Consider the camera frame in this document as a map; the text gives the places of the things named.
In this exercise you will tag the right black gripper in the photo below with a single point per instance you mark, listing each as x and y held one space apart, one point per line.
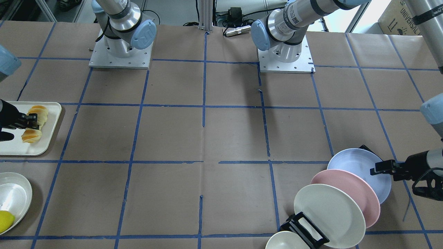
7 116

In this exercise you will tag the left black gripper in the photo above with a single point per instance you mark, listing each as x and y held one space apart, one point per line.
414 164

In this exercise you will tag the blue plate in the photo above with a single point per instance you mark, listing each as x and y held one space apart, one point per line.
360 162

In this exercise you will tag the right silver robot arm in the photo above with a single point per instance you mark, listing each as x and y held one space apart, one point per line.
120 19

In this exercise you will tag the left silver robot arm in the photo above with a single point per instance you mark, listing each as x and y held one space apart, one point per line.
286 27

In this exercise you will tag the pink plate in rack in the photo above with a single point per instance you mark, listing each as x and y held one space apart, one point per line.
358 189

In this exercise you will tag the cream plate in rack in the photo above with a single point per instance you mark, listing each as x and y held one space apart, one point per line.
334 212

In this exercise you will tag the cream round plate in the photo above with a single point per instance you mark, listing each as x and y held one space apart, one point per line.
15 195

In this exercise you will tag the black dish rack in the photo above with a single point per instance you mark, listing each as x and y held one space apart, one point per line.
293 224

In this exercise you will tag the yellow lemon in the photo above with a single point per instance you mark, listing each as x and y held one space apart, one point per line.
6 220

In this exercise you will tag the cream bowl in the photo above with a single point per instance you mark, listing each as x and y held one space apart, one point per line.
286 240

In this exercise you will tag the silver cylindrical tool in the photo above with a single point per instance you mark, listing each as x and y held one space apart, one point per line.
237 31

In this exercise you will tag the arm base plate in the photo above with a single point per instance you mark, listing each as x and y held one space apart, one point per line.
118 54
285 58

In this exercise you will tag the aluminium frame post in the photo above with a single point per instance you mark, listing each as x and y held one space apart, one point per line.
205 20

